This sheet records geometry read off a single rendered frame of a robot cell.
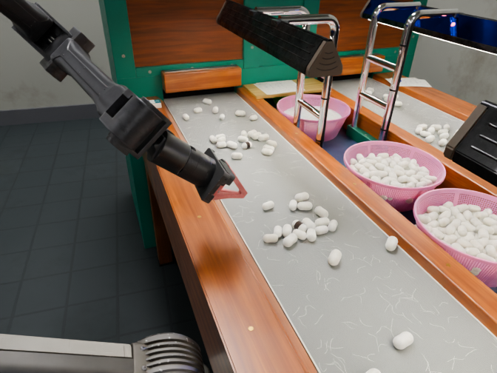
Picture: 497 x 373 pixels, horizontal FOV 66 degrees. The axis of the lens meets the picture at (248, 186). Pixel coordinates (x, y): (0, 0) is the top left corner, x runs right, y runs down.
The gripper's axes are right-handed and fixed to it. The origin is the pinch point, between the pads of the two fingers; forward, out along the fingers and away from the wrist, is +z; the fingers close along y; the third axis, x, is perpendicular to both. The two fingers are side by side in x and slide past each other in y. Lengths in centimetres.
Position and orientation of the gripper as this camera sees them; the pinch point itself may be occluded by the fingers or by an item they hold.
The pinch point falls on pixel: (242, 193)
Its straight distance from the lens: 73.3
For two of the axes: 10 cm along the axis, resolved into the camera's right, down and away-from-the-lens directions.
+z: 7.0, 4.1, 5.8
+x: -6.2, 7.6, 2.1
